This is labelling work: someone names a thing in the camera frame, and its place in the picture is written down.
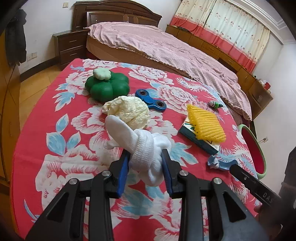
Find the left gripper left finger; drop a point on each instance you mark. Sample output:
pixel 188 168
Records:
pixel 63 218

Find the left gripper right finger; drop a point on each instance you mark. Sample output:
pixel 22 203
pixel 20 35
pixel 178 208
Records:
pixel 228 218

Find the yellow foam net sleeve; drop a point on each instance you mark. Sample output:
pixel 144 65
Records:
pixel 206 125

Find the white knit glove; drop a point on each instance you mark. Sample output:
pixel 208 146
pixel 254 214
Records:
pixel 145 149

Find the cream paper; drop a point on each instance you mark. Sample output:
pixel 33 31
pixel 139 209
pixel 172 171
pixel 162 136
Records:
pixel 130 109

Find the blue crumpled wrapper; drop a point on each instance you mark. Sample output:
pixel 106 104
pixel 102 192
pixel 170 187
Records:
pixel 214 163

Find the red bin green rim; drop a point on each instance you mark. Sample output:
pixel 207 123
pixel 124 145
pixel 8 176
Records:
pixel 255 151

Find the teal green book box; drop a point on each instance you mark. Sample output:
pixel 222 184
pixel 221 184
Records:
pixel 187 129

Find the small green toy figure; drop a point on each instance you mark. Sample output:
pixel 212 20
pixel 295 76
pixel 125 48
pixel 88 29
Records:
pixel 215 105

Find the wooden corner shelf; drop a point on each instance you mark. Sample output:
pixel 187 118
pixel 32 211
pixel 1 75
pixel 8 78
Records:
pixel 258 97

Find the wooden wardrobe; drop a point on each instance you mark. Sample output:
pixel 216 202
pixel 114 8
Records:
pixel 10 120

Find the red floral table cloth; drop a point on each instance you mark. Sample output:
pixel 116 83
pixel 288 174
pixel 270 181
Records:
pixel 64 135

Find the blue fidget spinner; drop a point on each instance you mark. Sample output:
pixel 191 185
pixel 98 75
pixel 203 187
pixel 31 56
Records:
pixel 152 103

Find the long wooden low cabinet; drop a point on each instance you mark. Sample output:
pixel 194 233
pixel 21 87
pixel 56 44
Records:
pixel 245 79

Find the green pumpkin toy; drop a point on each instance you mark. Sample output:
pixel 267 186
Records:
pixel 105 85

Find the brown bed mattress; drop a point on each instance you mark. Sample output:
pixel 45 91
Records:
pixel 104 52

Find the dark wooden nightstand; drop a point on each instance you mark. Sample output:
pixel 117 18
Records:
pixel 70 45

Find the dark hanging coat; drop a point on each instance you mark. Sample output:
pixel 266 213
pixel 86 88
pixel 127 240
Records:
pixel 15 40

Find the white red floral curtain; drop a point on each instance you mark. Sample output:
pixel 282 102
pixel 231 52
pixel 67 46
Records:
pixel 226 26

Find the pink checked quilt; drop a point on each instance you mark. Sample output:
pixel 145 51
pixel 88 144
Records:
pixel 167 49

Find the dark wooden headboard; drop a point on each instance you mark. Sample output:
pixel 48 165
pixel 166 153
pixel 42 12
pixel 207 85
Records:
pixel 87 13

